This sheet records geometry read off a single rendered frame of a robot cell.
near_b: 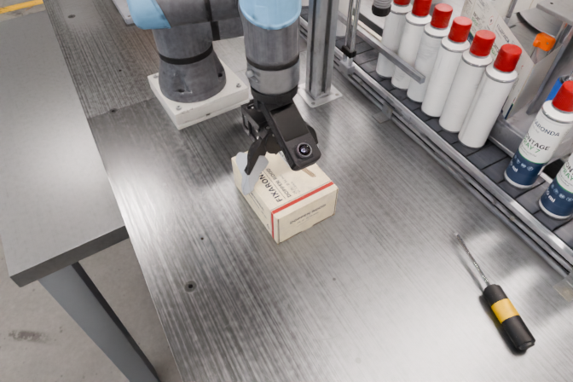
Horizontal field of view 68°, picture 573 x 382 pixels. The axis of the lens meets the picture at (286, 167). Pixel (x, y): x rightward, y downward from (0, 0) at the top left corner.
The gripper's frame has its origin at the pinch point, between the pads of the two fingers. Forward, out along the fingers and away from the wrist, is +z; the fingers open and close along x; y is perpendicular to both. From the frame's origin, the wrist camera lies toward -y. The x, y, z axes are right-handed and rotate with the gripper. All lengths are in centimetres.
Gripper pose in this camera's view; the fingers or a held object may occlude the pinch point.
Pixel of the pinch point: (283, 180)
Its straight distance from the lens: 76.0
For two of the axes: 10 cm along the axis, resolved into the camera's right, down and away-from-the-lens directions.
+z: 0.1, 6.8, 7.3
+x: -8.5, 3.9, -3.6
